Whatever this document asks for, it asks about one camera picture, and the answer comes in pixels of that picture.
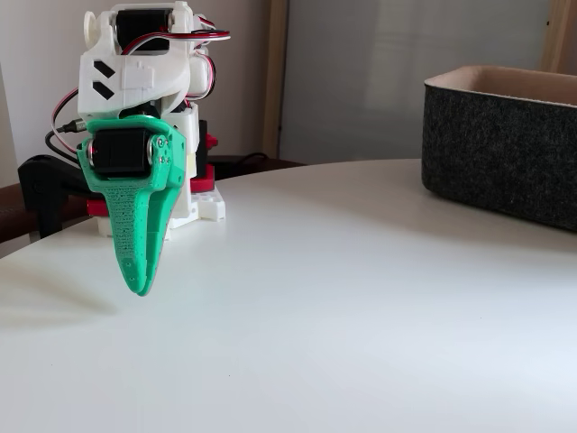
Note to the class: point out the green gripper black servo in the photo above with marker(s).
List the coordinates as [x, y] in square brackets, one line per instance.
[121, 154]

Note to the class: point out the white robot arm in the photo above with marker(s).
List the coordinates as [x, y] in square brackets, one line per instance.
[135, 72]

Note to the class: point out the dark grey felt basket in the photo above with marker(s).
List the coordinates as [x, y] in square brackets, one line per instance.
[487, 149]

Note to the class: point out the black clamp with red trigger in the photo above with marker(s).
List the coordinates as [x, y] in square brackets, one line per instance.
[205, 182]

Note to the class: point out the black clamp with red pad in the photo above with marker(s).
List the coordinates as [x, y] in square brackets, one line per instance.
[40, 180]

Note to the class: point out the light wooden post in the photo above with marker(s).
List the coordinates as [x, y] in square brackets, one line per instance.
[561, 31]
[276, 67]

